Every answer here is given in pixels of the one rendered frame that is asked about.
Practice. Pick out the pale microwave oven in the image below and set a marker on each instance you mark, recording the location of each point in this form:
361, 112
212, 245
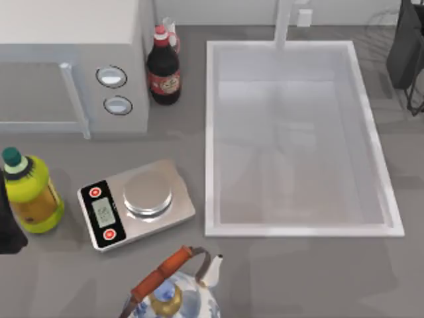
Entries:
109, 33

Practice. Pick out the white wall socket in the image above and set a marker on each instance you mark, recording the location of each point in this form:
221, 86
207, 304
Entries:
304, 17

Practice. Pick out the green bottle dark green cap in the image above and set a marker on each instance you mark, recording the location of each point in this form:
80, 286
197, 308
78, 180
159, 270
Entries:
33, 195

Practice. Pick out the silver kitchen scale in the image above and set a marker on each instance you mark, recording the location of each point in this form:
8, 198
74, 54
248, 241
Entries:
139, 207

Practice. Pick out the tall white tap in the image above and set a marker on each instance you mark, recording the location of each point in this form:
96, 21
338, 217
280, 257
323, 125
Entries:
283, 23

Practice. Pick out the white sink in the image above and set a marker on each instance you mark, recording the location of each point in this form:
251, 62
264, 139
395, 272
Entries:
291, 142

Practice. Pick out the blue and white teapot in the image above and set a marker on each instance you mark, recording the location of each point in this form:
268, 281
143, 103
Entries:
185, 291

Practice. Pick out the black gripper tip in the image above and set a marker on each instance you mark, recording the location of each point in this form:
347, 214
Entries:
8, 225

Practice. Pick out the dark cola bottle red cap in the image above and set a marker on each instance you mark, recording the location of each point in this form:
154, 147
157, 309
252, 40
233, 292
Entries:
163, 74

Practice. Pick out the large microwave knob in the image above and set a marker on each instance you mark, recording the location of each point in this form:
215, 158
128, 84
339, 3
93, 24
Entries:
111, 77

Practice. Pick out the small microwave knob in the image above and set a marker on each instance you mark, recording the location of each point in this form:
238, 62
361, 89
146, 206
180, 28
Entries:
117, 105

